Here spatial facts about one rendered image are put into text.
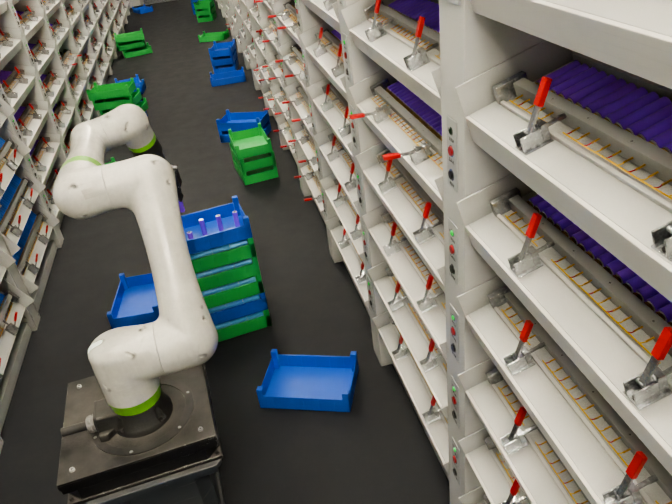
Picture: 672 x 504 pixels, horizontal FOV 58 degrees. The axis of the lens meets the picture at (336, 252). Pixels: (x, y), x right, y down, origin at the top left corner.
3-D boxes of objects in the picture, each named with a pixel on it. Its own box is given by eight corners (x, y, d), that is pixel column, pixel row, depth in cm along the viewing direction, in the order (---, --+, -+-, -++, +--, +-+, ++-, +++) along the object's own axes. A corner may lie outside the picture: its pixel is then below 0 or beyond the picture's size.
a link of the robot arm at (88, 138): (115, 185, 161) (93, 148, 155) (74, 202, 160) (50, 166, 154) (117, 142, 192) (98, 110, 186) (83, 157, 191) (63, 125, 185)
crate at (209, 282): (179, 298, 216) (173, 280, 212) (172, 270, 233) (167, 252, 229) (261, 274, 223) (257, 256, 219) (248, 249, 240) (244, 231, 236)
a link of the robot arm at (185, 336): (223, 359, 141) (166, 142, 146) (152, 379, 138) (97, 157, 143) (224, 357, 154) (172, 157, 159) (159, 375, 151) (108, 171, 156)
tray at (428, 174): (450, 221, 113) (434, 180, 107) (362, 119, 163) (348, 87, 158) (548, 170, 112) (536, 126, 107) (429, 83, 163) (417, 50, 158)
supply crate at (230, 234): (168, 260, 208) (161, 240, 204) (161, 234, 224) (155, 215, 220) (253, 237, 215) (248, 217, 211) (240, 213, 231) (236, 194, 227)
